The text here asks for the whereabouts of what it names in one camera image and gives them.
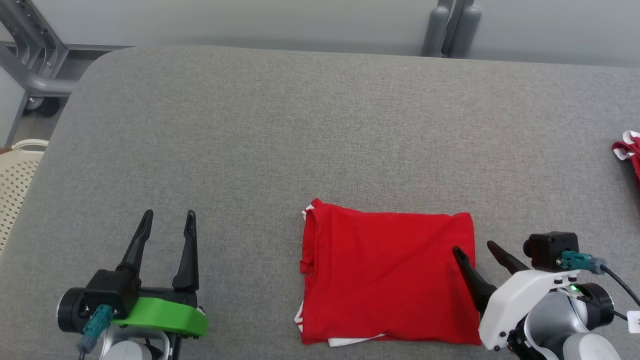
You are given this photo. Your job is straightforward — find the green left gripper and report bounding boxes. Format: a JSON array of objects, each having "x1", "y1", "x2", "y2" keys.
[{"x1": 112, "y1": 209, "x2": 210, "y2": 339}]

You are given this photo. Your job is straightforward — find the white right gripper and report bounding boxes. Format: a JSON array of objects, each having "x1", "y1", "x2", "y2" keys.
[{"x1": 452, "y1": 240, "x2": 581, "y2": 352}]

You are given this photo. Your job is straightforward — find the red jersey with white sleeves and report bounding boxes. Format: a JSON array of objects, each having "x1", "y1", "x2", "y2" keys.
[{"x1": 293, "y1": 198, "x2": 483, "y2": 348}]

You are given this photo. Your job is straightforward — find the red shorts with white stripe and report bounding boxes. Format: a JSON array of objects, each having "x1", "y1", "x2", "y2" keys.
[{"x1": 612, "y1": 130, "x2": 640, "y2": 189}]

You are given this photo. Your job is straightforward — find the cream perforated laundry basket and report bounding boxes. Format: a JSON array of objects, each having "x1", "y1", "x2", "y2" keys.
[{"x1": 0, "y1": 139, "x2": 50, "y2": 257}]

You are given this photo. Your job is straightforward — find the right arm cable teal plug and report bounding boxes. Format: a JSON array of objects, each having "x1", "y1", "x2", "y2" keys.
[{"x1": 558, "y1": 249, "x2": 640, "y2": 321}]

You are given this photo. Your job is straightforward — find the arm cable teal plug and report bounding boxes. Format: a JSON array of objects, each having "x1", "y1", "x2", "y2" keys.
[
  {"x1": 558, "y1": 249, "x2": 640, "y2": 321},
  {"x1": 76, "y1": 304, "x2": 115, "y2": 360}
]

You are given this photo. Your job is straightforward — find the left arm cable teal plug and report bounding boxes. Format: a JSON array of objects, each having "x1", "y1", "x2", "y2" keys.
[{"x1": 76, "y1": 304, "x2": 115, "y2": 360}]

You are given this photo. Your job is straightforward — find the grey metal wheeled frame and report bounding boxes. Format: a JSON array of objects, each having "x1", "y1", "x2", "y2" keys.
[{"x1": 0, "y1": 0, "x2": 132, "y2": 149}]

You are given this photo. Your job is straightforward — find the grey metal partition post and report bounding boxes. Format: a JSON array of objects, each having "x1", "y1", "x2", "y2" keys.
[{"x1": 421, "y1": 0, "x2": 483, "y2": 59}]

